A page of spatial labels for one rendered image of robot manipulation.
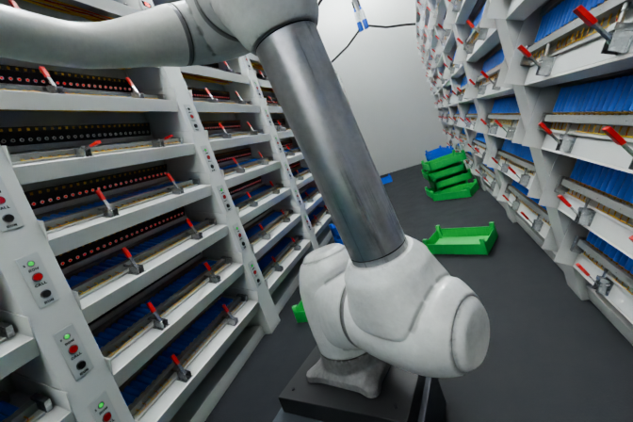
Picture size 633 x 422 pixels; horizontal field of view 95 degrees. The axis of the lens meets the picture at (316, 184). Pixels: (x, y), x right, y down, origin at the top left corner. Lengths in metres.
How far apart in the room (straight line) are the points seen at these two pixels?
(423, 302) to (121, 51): 0.58
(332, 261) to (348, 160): 0.26
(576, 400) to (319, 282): 0.64
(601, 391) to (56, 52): 1.19
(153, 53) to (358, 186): 0.39
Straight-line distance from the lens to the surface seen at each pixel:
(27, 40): 0.51
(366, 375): 0.71
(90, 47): 0.55
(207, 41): 0.59
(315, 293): 0.64
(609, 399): 1.00
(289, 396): 0.78
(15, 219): 0.95
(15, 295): 0.93
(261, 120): 1.96
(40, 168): 1.01
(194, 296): 1.23
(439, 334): 0.47
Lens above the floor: 0.72
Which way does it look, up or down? 6 degrees down
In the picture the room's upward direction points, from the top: 20 degrees counter-clockwise
